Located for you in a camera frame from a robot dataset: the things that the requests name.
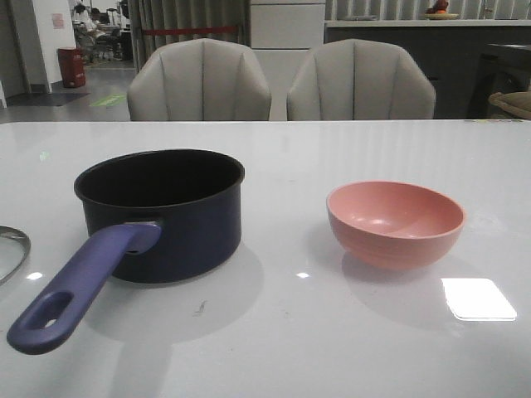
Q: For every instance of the dark blue saucepan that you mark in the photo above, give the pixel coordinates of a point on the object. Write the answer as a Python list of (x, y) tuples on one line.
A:
[(153, 217)]

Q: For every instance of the pink bowl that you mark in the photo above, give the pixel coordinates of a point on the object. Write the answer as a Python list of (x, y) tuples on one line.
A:
[(394, 225)]

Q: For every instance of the glass lid with blue knob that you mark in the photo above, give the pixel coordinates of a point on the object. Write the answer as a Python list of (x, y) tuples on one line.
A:
[(15, 248)]

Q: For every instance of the left grey upholstered chair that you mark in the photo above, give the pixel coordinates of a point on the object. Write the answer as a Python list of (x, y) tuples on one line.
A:
[(200, 80)]

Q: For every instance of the grey upholstered chair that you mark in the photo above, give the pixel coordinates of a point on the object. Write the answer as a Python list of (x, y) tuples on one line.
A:
[(200, 80), (359, 80)]

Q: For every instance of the right grey upholstered chair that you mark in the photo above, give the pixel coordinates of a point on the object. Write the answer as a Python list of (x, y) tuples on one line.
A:
[(359, 80)]

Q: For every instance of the white cabinet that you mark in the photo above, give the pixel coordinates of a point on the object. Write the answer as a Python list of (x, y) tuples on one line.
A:
[(281, 32)]

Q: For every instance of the red barrier belt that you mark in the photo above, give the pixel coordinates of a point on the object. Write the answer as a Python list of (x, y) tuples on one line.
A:
[(191, 31)]

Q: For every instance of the red bin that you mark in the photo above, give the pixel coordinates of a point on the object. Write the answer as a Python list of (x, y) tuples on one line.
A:
[(71, 66)]

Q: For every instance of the person in background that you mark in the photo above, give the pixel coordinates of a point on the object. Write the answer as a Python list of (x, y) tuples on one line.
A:
[(95, 38)]

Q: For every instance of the dark grey counter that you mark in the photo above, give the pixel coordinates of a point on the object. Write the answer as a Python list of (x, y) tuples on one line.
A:
[(461, 58)]

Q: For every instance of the fruit plate on counter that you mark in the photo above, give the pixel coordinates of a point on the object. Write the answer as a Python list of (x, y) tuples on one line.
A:
[(439, 11)]

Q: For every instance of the beige cushion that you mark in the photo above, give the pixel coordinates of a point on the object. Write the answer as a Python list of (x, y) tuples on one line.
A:
[(514, 105)]

